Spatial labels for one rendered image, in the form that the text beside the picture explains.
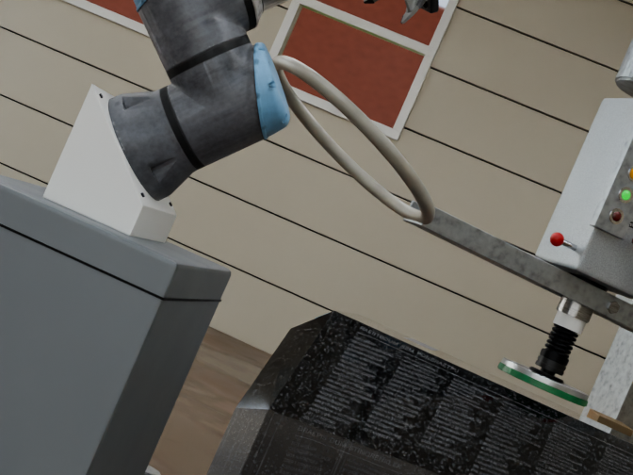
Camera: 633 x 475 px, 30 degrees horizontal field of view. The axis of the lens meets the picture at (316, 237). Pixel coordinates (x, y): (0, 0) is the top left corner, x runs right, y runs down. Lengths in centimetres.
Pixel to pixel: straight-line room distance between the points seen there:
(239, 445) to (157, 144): 88
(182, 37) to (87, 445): 66
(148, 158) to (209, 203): 727
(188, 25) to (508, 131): 719
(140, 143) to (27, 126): 779
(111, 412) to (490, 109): 741
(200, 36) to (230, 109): 13
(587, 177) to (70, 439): 144
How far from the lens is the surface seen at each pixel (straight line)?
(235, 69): 194
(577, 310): 277
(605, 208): 266
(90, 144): 195
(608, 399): 365
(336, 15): 924
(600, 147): 281
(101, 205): 193
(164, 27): 196
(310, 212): 906
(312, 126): 276
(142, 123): 195
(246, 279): 911
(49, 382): 186
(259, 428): 256
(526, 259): 267
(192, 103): 195
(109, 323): 182
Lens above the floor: 97
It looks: level
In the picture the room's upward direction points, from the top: 24 degrees clockwise
